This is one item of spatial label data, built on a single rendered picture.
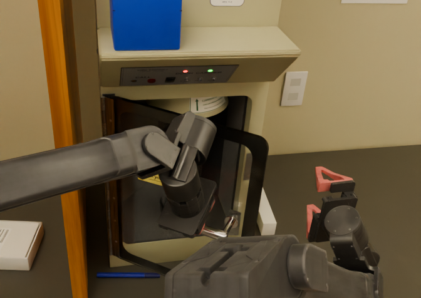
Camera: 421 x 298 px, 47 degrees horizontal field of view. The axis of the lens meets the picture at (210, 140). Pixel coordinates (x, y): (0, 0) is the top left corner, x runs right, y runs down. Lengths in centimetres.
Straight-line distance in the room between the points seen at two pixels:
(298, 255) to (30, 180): 32
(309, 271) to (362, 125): 127
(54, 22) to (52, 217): 68
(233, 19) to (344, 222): 39
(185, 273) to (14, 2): 100
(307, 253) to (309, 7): 104
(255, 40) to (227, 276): 52
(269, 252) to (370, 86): 125
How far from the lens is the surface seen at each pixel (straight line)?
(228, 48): 77
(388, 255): 131
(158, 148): 66
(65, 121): 81
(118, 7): 72
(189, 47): 77
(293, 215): 134
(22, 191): 59
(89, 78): 135
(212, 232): 86
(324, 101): 157
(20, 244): 120
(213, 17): 86
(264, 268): 40
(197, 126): 74
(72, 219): 94
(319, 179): 89
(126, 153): 64
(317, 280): 47
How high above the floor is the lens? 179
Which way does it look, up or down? 32 degrees down
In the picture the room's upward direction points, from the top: 5 degrees clockwise
